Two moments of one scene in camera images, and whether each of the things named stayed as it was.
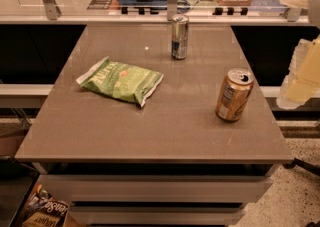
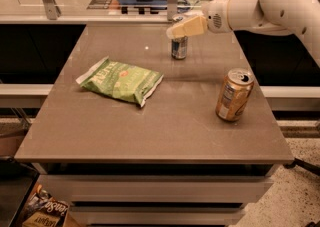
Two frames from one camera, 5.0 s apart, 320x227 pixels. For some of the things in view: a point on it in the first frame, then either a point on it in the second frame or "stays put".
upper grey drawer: x=159 y=188 stays put
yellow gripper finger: x=303 y=79 to x=222 y=15
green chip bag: x=121 y=81 stays put
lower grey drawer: x=154 y=215 stays put
